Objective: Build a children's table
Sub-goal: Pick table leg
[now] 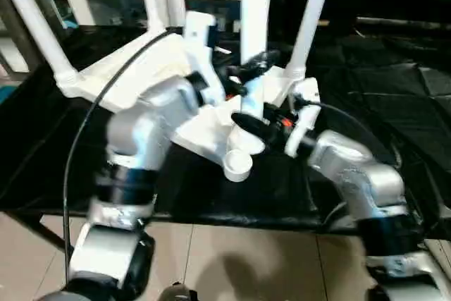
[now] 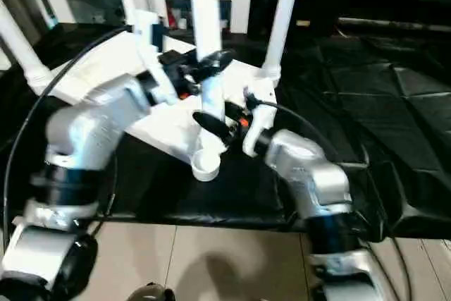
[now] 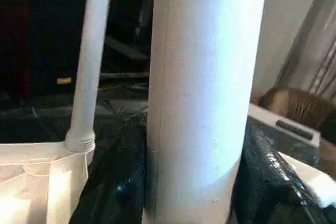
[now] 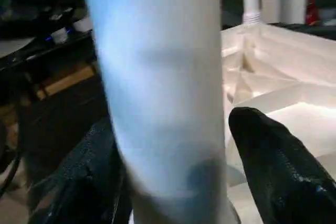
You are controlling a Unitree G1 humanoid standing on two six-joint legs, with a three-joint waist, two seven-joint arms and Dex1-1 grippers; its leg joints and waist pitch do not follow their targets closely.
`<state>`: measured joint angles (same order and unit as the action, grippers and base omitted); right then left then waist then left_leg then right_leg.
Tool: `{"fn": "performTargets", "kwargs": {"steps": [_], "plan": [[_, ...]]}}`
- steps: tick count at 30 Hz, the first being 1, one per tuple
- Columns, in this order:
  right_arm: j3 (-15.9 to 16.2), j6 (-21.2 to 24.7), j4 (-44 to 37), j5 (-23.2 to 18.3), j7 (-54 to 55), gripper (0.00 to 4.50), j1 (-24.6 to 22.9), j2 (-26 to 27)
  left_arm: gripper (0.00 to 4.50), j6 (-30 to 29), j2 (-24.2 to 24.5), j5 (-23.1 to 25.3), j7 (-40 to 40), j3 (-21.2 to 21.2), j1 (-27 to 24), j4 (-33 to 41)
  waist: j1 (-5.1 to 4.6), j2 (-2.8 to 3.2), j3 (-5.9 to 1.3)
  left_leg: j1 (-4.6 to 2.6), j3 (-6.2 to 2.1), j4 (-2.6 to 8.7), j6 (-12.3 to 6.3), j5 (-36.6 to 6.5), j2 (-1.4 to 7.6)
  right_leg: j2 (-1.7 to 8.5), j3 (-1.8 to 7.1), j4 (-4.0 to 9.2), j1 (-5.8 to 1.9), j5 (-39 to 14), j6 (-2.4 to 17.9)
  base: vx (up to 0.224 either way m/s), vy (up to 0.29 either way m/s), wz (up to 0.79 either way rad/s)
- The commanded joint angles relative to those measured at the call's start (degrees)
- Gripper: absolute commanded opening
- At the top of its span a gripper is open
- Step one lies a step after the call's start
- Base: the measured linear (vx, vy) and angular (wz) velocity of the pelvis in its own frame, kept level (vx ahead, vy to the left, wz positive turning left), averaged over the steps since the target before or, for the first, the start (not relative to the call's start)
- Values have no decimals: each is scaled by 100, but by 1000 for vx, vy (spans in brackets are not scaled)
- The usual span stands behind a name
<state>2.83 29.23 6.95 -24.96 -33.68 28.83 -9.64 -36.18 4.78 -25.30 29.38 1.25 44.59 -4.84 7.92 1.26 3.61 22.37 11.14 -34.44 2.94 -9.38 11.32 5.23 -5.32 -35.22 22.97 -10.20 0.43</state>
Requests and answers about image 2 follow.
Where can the white plastic table top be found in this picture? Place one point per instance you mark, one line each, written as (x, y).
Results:
(239, 79)

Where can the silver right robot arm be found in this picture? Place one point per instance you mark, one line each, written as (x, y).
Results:
(310, 174)

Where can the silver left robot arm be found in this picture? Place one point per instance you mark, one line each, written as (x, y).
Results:
(88, 128)

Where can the black work mat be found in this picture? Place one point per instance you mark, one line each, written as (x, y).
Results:
(387, 103)

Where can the dark robot torso front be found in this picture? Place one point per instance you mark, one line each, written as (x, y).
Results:
(151, 294)

